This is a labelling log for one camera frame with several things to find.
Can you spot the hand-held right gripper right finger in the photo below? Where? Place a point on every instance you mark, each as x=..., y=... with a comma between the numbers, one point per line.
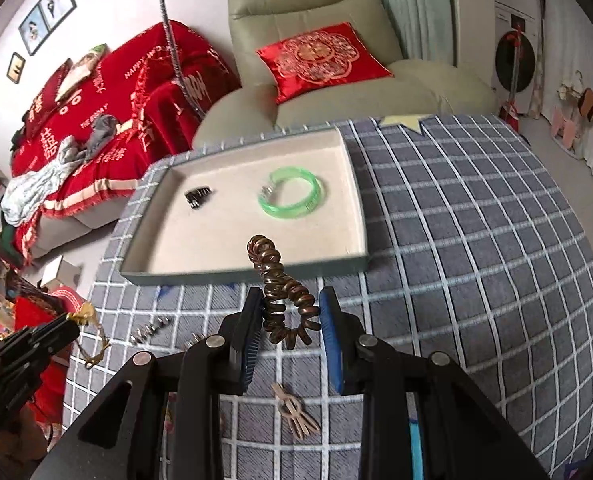
x=331, y=345

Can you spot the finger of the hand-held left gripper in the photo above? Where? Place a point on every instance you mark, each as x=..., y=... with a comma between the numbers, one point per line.
x=51, y=335

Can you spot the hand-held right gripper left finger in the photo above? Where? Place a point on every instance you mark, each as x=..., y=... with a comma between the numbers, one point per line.
x=250, y=340

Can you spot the grey-green jewelry tray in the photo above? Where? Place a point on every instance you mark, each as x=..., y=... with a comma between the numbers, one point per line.
x=216, y=240

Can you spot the red round gift box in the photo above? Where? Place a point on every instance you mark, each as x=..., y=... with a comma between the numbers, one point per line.
x=51, y=305

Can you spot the white cardboard box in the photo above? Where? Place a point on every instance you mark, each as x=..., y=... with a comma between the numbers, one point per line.
x=59, y=270

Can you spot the beige hair clip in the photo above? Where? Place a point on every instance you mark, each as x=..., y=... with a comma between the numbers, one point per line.
x=291, y=410

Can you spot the silver metal hair clip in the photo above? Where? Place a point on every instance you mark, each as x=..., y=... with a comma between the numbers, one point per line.
x=151, y=331

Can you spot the beige sofa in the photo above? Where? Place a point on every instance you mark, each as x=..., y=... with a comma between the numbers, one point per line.
x=76, y=225

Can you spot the green translucent bangle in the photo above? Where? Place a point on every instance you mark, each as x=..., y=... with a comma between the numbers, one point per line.
x=282, y=210

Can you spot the light grey garment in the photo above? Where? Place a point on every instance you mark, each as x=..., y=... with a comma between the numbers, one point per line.
x=36, y=185

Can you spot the black hair claw clip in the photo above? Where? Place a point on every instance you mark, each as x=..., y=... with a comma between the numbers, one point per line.
x=199, y=197

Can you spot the dark grey garment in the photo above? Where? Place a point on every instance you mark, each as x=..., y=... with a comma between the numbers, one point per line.
x=101, y=135

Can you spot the yellow star sticker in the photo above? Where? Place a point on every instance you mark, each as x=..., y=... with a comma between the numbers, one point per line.
x=401, y=122

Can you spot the red printed blanket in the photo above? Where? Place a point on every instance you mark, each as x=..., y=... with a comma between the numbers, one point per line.
x=126, y=90

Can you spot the printed photo pillow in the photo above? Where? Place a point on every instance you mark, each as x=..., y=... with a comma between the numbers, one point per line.
x=81, y=72

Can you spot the small black framed picture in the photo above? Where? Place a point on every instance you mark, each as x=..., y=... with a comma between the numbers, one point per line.
x=16, y=67

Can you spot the red embroidered cushion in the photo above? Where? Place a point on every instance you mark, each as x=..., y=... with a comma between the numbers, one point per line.
x=321, y=60

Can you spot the red broom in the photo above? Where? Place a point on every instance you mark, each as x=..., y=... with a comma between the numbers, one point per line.
x=512, y=105

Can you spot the rack with pink hangers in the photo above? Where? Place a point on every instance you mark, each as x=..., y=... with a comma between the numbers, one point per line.
x=573, y=120

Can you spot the pale green armchair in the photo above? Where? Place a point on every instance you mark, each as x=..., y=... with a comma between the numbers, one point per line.
x=296, y=5

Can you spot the white washing machine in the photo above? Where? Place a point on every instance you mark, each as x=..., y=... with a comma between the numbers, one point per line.
x=518, y=60

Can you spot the pale green curtain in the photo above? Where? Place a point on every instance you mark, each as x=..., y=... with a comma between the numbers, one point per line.
x=411, y=5

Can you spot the white tall cabinet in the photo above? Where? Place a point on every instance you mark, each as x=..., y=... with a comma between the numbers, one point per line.
x=471, y=15

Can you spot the white curtain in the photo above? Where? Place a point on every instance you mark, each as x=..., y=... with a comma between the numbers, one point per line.
x=581, y=40

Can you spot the black framed wall picture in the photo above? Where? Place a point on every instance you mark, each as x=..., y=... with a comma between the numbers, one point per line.
x=58, y=2
x=34, y=30

